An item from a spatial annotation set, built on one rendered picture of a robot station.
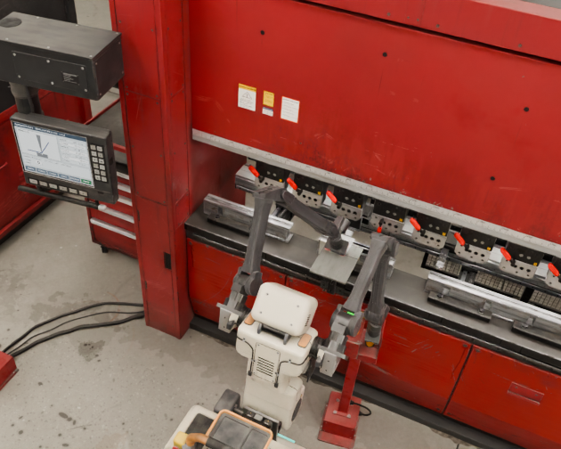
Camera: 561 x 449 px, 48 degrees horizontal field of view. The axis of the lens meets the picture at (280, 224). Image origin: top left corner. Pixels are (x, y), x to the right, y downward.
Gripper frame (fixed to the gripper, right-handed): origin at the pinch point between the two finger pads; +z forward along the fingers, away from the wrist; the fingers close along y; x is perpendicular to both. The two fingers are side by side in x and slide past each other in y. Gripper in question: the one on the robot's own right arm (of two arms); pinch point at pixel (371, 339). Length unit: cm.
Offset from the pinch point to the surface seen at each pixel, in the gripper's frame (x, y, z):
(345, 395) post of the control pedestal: 6.0, -12.5, 47.0
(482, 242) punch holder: -37, 37, -44
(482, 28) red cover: -13, 63, -133
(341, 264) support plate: 21.2, 26.5, -17.6
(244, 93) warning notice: 78, 66, -77
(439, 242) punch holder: -20, 37, -36
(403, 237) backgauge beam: -6, 60, -2
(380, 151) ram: 14, 53, -71
